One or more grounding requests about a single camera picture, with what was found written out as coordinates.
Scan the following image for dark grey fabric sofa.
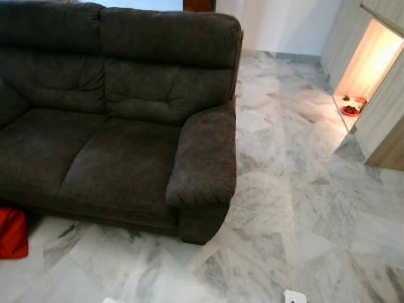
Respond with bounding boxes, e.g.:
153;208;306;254
0;0;244;246

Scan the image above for light wooden cabinet with niche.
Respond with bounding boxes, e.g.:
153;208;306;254
320;0;404;172

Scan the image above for red bowl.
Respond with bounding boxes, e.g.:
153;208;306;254
340;105;360;118

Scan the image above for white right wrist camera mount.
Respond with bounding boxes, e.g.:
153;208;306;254
283;290;308;303

